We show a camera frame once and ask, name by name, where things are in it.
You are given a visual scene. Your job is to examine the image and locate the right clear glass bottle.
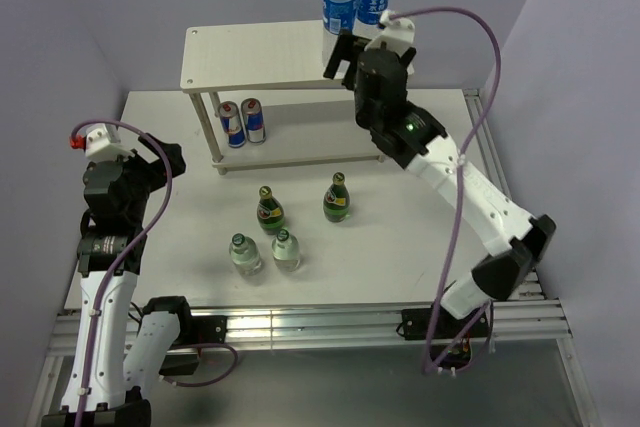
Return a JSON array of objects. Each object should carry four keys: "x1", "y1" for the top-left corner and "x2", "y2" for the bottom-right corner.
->
[{"x1": 271, "y1": 229, "x2": 301, "y2": 272}]

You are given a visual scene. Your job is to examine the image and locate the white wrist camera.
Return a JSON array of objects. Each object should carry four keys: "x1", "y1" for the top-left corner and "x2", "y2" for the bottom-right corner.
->
[
  {"x1": 365, "y1": 10, "x2": 416, "y2": 56},
  {"x1": 70, "y1": 123, "x2": 134, "y2": 163}
]

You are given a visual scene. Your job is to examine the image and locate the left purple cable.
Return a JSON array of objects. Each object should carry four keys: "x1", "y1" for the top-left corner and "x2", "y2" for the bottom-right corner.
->
[{"x1": 69, "y1": 120, "x2": 239, "y2": 427}]

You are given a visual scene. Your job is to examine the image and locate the left clear glass bottle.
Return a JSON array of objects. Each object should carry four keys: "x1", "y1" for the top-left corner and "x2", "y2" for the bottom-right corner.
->
[{"x1": 229, "y1": 233, "x2": 262, "y2": 276}]

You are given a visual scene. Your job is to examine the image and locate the red bull can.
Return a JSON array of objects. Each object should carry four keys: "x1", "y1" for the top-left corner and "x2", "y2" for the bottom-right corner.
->
[
  {"x1": 241, "y1": 98, "x2": 266, "y2": 144},
  {"x1": 218, "y1": 102, "x2": 246, "y2": 148}
]

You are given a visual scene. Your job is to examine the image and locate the aluminium frame rail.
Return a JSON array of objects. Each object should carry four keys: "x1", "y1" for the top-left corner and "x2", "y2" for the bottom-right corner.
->
[{"x1": 29, "y1": 88, "x2": 601, "y2": 427}]

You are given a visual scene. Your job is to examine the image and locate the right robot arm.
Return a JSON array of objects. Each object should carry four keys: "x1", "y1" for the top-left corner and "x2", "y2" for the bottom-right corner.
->
[{"x1": 324, "y1": 30, "x2": 556, "y2": 338}]

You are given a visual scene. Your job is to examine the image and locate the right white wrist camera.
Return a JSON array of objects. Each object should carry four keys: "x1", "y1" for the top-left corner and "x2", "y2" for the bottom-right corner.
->
[{"x1": 365, "y1": 10, "x2": 416, "y2": 56}]

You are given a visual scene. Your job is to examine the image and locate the clear glass bottle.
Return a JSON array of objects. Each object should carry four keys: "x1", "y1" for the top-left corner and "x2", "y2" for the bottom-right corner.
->
[
  {"x1": 271, "y1": 229, "x2": 301, "y2": 272},
  {"x1": 229, "y1": 233, "x2": 262, "y2": 276}
]

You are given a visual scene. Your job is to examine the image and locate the green glass bottle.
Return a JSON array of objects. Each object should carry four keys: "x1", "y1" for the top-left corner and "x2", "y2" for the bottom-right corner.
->
[
  {"x1": 323, "y1": 172, "x2": 350, "y2": 223},
  {"x1": 256, "y1": 186, "x2": 285, "y2": 235}
]

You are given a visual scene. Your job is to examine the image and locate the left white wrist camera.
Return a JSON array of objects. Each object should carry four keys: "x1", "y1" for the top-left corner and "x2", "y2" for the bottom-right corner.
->
[{"x1": 70, "y1": 123, "x2": 134, "y2": 163}]

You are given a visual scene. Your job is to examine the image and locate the beige two-tier shelf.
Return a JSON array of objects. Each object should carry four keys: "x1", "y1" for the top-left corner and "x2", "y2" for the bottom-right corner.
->
[{"x1": 180, "y1": 20, "x2": 382, "y2": 175}]

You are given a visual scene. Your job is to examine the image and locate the right red bull can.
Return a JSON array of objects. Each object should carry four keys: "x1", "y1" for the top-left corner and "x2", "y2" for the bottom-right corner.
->
[{"x1": 241, "y1": 98, "x2": 266, "y2": 144}]

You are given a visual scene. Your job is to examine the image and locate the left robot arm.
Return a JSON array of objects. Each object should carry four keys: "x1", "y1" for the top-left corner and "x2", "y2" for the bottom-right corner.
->
[{"x1": 41, "y1": 123, "x2": 195, "y2": 426}]

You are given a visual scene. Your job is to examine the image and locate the left red bull can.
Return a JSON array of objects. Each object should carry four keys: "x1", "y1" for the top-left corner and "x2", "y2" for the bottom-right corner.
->
[{"x1": 218, "y1": 102, "x2": 246, "y2": 148}]

